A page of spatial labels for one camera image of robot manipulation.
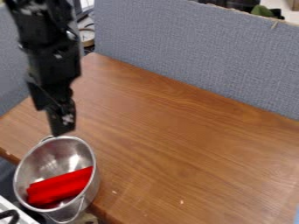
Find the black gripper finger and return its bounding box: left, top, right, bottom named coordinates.
left=27, top=82, right=52, bottom=111
left=46, top=100, right=76, bottom=137

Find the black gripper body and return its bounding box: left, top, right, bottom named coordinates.
left=24, top=40, right=80, bottom=105

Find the stainless steel pot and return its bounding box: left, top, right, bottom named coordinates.
left=14, top=136, right=100, bottom=224

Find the red plastic block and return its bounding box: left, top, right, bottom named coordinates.
left=27, top=166, right=94, bottom=207

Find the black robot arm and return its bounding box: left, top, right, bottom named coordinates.
left=4, top=0, right=80, bottom=136

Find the green object behind partition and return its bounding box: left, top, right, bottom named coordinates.
left=251, top=5, right=275, bottom=18

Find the round wooden clock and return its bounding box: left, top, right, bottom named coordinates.
left=79, top=28, right=95, bottom=47

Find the white grey equipment corner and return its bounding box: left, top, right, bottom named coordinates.
left=0, top=195, right=40, bottom=224

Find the grey fabric partition panel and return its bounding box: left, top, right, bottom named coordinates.
left=95, top=0, right=299, bottom=120

